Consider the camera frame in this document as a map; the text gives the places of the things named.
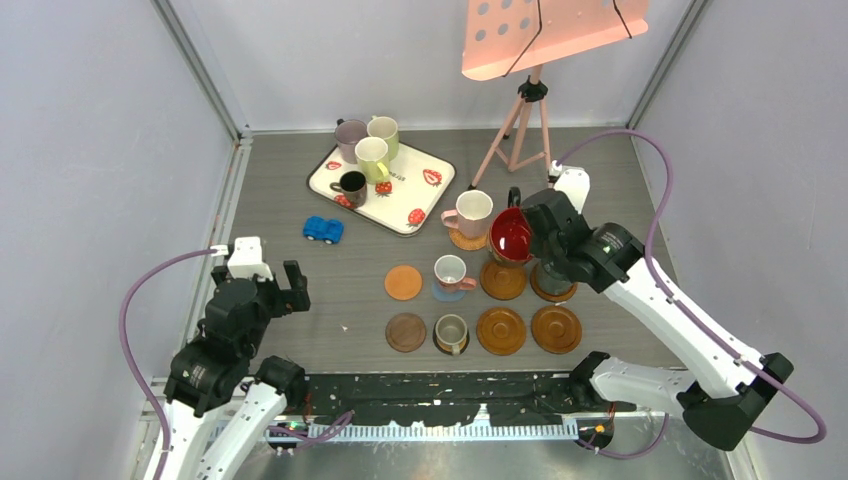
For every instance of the orange black-rimmed coaster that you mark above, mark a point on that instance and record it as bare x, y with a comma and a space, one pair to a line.
452, 343

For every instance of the cream white mug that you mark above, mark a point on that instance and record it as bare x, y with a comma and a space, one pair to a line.
372, 155

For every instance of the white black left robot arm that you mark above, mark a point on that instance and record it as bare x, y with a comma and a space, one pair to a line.
206, 372

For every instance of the glossy brown grooved wooden coaster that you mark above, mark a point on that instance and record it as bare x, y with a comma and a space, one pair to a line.
556, 330

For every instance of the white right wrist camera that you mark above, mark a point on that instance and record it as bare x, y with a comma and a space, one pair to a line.
574, 182

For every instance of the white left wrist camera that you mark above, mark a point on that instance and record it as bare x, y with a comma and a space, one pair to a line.
243, 259

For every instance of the red black mug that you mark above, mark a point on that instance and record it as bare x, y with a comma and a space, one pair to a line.
509, 235

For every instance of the mauve mug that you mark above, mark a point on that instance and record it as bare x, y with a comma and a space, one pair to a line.
347, 135

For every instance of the pink handled floral mug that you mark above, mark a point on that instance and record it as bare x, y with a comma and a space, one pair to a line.
452, 275

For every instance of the white serving tray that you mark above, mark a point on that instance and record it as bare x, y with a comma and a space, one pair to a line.
418, 180

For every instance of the grey small mug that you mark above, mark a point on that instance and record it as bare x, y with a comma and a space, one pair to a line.
450, 323

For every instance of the black small mug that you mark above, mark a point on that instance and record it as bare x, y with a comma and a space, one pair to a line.
351, 189

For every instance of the blue toy car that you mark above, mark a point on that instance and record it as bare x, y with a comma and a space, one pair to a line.
330, 231

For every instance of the woven orange rattan coaster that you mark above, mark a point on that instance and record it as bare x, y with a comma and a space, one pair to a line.
467, 243

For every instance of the plain orange round coaster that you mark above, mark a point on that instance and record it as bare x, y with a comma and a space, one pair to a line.
403, 282

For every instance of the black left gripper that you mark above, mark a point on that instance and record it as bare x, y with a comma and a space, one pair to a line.
298, 298

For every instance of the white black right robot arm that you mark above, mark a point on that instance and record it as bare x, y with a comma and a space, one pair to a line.
726, 384

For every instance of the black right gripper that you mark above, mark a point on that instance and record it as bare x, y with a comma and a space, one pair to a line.
536, 246

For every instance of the pink music stand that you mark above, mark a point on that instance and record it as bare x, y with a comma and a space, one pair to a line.
505, 37

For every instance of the dark teal mug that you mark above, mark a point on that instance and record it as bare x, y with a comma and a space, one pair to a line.
550, 282

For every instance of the blue smiley foam coaster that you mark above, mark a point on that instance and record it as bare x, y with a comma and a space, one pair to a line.
443, 296

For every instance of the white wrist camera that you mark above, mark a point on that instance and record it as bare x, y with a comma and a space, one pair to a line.
243, 259
574, 182

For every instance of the pale green mug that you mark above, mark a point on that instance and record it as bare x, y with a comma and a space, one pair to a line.
386, 128

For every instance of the dark brown wooden coaster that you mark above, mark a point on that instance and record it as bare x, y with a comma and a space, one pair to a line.
405, 332

